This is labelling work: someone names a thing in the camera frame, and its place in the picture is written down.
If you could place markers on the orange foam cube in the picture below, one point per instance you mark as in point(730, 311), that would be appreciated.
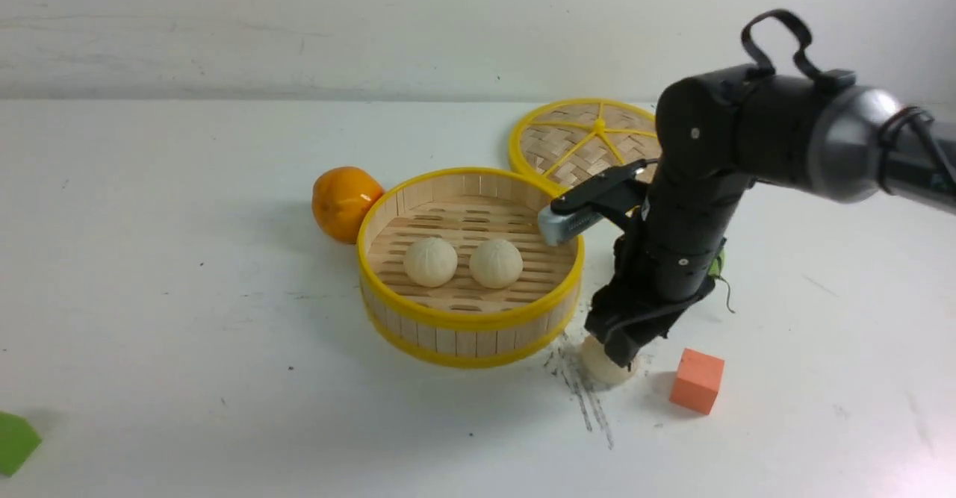
point(697, 382)

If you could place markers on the green toy watermelon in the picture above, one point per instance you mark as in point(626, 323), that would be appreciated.
point(716, 273)

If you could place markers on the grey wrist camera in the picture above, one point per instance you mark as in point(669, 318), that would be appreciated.
point(610, 195)

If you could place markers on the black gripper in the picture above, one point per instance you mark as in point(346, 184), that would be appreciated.
point(625, 321)

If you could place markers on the bamboo steamer tray yellow rim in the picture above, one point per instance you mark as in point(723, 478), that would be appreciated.
point(461, 323)

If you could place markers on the green foam block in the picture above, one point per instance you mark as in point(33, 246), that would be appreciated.
point(18, 442)

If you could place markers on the cream toy bun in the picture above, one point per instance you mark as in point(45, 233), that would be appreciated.
point(496, 264)
point(600, 369)
point(430, 262)

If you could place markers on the woven bamboo steamer lid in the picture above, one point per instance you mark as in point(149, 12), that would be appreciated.
point(566, 142)

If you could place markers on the orange toy tangerine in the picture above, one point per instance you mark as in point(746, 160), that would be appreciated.
point(342, 197)

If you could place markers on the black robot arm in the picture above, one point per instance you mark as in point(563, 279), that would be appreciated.
point(720, 134)

